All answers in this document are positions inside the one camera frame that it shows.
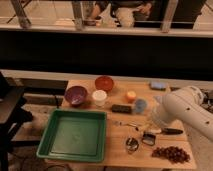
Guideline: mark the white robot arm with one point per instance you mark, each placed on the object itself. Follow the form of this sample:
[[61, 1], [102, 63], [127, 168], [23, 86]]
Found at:
[[185, 105]]

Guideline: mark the white plastic cup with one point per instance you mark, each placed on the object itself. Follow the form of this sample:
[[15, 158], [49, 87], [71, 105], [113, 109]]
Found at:
[[99, 97]]

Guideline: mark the metal cup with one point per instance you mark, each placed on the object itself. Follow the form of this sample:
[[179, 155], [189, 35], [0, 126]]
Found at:
[[132, 145]]

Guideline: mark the red bowl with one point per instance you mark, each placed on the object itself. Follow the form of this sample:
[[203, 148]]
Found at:
[[105, 83]]

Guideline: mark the black rectangular block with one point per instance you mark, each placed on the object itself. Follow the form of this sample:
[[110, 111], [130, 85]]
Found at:
[[121, 108]]

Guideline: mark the orange fruit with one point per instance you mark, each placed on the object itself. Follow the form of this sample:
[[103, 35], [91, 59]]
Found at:
[[131, 96]]

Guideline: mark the purple bowl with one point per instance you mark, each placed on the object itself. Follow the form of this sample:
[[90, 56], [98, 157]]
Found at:
[[76, 95]]

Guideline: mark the blue sponge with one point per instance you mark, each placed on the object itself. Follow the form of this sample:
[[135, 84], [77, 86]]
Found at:
[[158, 86]]

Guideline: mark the green plastic tray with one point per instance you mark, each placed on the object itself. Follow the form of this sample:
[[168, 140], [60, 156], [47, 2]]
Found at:
[[74, 135]]

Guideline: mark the small square metal tin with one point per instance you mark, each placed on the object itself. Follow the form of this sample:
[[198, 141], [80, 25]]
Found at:
[[149, 138]]

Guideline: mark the black chair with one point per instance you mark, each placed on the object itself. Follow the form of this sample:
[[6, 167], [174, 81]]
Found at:
[[12, 117]]

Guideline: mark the bunch of dark grapes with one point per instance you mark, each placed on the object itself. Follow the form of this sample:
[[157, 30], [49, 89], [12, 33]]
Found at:
[[172, 153]]

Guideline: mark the black handled knife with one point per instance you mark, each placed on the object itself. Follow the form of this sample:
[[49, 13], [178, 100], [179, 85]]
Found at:
[[171, 131]]

